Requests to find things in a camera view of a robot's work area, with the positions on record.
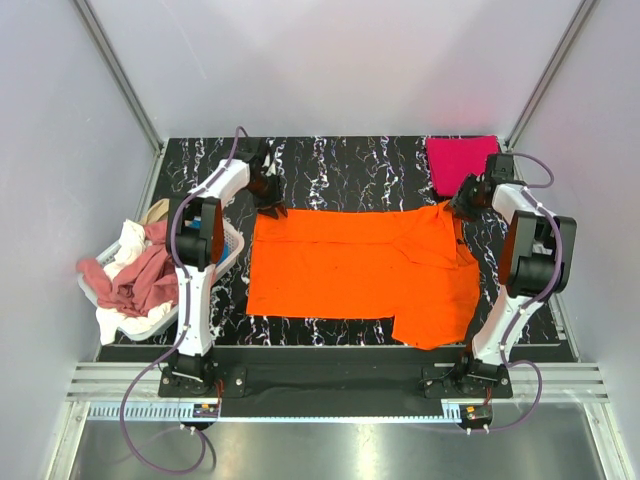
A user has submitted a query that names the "orange t shirt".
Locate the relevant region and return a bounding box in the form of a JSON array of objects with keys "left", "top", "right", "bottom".
[{"left": 246, "top": 204, "right": 480, "bottom": 350}]

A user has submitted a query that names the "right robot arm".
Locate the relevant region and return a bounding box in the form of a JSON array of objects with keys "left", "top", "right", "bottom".
[{"left": 447, "top": 153, "right": 577, "bottom": 397}]

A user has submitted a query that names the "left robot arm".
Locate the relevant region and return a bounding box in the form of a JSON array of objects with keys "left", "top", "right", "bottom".
[{"left": 160, "top": 138, "right": 288, "bottom": 396}]

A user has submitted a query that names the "folded magenta t shirt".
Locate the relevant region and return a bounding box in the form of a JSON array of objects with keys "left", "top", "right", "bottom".
[{"left": 425, "top": 135, "right": 500, "bottom": 197}]

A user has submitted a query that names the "white laundry basket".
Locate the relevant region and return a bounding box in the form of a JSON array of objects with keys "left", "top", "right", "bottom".
[{"left": 77, "top": 199, "right": 246, "bottom": 343}]

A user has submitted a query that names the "blue t shirt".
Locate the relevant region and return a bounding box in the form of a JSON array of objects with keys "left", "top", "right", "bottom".
[{"left": 176, "top": 216, "right": 233, "bottom": 270}]

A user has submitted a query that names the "beige t shirt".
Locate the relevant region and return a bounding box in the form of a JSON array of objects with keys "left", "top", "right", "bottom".
[{"left": 138, "top": 198, "right": 170, "bottom": 226}]

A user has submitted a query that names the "dusty pink t shirt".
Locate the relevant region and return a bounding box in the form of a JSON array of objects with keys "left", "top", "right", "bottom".
[{"left": 76, "top": 220, "right": 179, "bottom": 317}]

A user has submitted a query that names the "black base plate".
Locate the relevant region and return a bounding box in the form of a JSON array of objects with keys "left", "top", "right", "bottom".
[{"left": 159, "top": 346, "right": 512, "bottom": 421}]

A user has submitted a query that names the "slotted cable duct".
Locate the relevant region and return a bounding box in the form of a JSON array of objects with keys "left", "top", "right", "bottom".
[{"left": 87, "top": 402, "right": 221, "bottom": 422}]

